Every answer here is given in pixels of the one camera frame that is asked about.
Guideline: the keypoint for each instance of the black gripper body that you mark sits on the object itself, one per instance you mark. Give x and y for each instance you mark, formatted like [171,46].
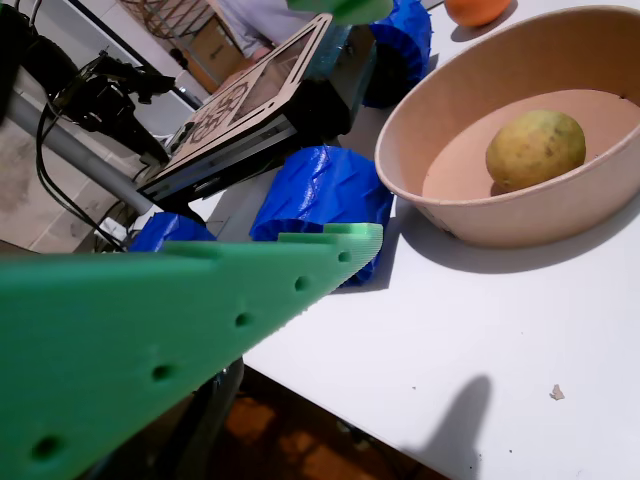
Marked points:
[145,82]

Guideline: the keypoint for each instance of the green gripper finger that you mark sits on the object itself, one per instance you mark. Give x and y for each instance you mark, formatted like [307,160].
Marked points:
[125,325]
[345,10]

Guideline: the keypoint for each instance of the wooden top rover blue wheels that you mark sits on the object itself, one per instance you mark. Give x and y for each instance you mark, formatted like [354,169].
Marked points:
[320,185]

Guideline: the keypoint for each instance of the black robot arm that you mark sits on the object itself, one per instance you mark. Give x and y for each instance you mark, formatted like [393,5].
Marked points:
[110,115]

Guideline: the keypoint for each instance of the brown cardboard box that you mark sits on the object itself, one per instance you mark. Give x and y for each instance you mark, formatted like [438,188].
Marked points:
[215,50]

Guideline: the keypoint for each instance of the white power strip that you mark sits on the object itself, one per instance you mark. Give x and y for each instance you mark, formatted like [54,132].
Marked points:
[115,230]

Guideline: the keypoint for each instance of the person in light shirt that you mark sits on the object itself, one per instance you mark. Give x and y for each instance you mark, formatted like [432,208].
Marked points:
[250,25]

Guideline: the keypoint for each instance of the grey metal pole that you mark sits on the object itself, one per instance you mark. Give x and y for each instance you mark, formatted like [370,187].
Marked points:
[75,150]

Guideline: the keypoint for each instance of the orange ball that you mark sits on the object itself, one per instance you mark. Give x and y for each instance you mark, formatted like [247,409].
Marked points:
[475,12]

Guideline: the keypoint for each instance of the brown paper bowl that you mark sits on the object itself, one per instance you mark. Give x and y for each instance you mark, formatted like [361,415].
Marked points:
[500,220]

